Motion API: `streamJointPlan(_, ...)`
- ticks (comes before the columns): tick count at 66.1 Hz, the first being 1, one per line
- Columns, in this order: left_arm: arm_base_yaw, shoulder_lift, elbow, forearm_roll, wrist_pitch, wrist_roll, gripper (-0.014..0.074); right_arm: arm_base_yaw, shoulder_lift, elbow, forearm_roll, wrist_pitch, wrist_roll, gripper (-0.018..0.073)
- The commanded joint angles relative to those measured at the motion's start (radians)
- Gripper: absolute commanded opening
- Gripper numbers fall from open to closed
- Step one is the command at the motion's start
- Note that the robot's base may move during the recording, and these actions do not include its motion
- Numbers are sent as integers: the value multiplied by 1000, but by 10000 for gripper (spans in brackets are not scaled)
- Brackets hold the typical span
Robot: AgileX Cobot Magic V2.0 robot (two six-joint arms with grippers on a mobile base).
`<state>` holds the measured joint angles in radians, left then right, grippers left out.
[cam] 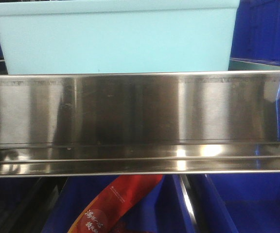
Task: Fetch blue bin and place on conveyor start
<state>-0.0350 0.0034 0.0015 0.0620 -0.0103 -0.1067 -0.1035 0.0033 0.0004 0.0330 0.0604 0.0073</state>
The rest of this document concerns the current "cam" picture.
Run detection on light blue plastic bin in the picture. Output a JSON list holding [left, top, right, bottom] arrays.
[[0, 0, 239, 74]]

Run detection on dark blue bin lower centre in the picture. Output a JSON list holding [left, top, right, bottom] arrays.
[[42, 175, 196, 233]]

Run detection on dark blue bin lower right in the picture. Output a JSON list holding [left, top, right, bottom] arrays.
[[192, 172, 280, 233]]

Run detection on dark blue bin upper right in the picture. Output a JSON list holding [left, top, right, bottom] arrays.
[[231, 0, 280, 62]]

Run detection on red snack package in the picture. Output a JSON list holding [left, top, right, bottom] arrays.
[[68, 175, 163, 233]]

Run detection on stainless steel shelf rail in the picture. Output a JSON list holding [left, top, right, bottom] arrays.
[[0, 70, 280, 177]]

